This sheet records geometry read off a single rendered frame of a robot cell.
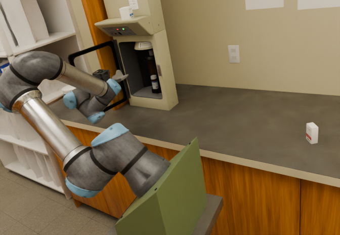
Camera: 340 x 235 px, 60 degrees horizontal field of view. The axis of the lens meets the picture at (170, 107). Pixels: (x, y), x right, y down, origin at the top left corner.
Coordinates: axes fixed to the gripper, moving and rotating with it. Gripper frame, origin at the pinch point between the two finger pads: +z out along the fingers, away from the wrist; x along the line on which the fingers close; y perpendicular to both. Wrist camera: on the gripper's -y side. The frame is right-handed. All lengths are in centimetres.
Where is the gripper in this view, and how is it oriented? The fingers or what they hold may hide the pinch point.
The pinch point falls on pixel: (119, 74)
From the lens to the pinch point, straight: 164.1
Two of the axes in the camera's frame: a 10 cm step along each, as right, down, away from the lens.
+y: -2.0, -8.6, -4.6
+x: -8.2, -1.1, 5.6
